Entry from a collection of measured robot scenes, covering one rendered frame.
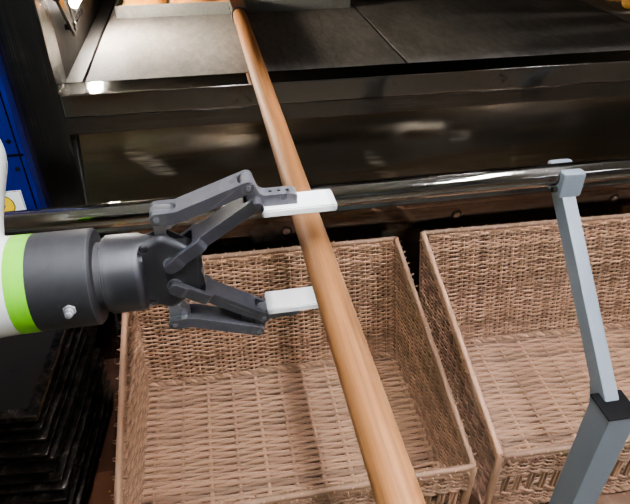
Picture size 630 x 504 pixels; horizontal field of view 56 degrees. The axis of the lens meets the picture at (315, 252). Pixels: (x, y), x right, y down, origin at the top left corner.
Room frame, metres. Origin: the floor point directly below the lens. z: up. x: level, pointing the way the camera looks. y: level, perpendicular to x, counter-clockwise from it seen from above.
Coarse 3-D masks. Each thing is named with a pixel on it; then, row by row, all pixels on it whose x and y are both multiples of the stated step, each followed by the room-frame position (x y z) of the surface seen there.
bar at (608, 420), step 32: (608, 160) 0.72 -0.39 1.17; (352, 192) 0.64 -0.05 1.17; (384, 192) 0.65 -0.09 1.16; (416, 192) 0.65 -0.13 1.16; (448, 192) 0.66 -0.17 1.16; (480, 192) 0.67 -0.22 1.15; (576, 192) 0.69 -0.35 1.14; (32, 224) 0.57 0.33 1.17; (64, 224) 0.58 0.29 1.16; (96, 224) 0.59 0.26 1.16; (128, 224) 0.59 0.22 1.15; (576, 224) 0.66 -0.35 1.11; (576, 256) 0.63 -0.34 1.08; (576, 288) 0.61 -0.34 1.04; (608, 352) 0.54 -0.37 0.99; (608, 384) 0.51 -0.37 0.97; (608, 416) 0.47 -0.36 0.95; (576, 448) 0.50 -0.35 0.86; (608, 448) 0.47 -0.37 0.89; (576, 480) 0.48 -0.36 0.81
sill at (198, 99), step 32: (416, 64) 1.09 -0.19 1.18; (448, 64) 1.09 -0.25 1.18; (480, 64) 1.09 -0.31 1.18; (512, 64) 1.09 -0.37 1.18; (544, 64) 1.09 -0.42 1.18; (576, 64) 1.10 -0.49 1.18; (608, 64) 1.11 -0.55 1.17; (64, 96) 0.94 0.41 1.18; (96, 96) 0.95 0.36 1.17; (128, 96) 0.96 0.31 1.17; (160, 96) 0.97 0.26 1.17; (192, 96) 0.98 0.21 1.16; (224, 96) 0.98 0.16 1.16; (288, 96) 1.00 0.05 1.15; (320, 96) 1.01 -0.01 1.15; (352, 96) 1.02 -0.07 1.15; (384, 96) 1.04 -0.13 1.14
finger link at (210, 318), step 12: (192, 312) 0.46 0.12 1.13; (204, 312) 0.46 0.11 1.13; (216, 312) 0.47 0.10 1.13; (228, 312) 0.47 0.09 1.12; (180, 324) 0.44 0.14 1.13; (192, 324) 0.45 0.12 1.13; (204, 324) 0.45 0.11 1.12; (216, 324) 0.45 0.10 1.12; (228, 324) 0.45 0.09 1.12; (240, 324) 0.46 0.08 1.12; (252, 324) 0.46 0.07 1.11
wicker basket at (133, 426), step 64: (256, 256) 0.95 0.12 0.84; (384, 256) 0.99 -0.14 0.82; (128, 320) 0.80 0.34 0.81; (320, 320) 0.94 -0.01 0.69; (384, 320) 0.95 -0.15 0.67; (128, 384) 0.70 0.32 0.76; (192, 384) 0.85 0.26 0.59; (256, 384) 0.85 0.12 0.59; (320, 384) 0.85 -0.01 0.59; (384, 384) 0.85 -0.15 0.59; (448, 384) 0.69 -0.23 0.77; (128, 448) 0.60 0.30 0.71; (192, 448) 0.69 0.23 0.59; (256, 448) 0.69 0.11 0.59; (320, 448) 0.69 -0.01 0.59; (448, 448) 0.64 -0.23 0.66
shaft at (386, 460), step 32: (256, 64) 1.00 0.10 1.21; (256, 96) 0.90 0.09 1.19; (288, 160) 0.65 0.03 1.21; (320, 224) 0.51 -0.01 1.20; (320, 256) 0.45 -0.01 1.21; (320, 288) 0.41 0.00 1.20; (352, 320) 0.37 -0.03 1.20; (352, 352) 0.33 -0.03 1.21; (352, 384) 0.30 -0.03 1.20; (352, 416) 0.28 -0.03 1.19; (384, 416) 0.27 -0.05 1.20; (384, 448) 0.24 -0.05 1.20; (384, 480) 0.22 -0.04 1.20; (416, 480) 0.22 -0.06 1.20
